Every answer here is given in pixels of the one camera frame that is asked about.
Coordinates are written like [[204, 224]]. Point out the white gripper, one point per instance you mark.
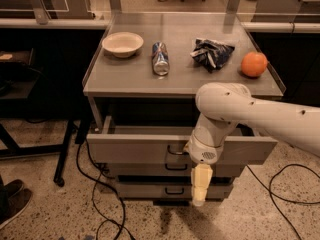
[[204, 153]]

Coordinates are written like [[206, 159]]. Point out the grey top drawer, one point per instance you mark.
[[164, 144]]

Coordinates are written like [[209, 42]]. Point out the grey drawer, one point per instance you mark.
[[219, 170], [164, 144], [168, 191]]

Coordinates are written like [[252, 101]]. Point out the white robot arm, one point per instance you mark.
[[223, 106]]

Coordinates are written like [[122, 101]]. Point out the grey bottom drawer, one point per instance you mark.
[[168, 191]]

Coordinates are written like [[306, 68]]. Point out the grey middle drawer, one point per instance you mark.
[[219, 170]]

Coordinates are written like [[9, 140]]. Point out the grey metal drawer cabinet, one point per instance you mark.
[[131, 93]]

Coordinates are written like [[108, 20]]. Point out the crumpled blue chip bag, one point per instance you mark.
[[211, 54]]

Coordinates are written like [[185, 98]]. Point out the orange fruit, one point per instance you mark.
[[254, 64]]

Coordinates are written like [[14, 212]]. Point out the silver blue soda can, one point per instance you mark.
[[160, 59]]

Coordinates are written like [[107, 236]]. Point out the white paper bowl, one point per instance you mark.
[[122, 44]]

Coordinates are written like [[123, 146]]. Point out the dark shoes at left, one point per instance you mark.
[[14, 198]]

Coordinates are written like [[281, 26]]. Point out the black table frame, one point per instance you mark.
[[13, 150]]

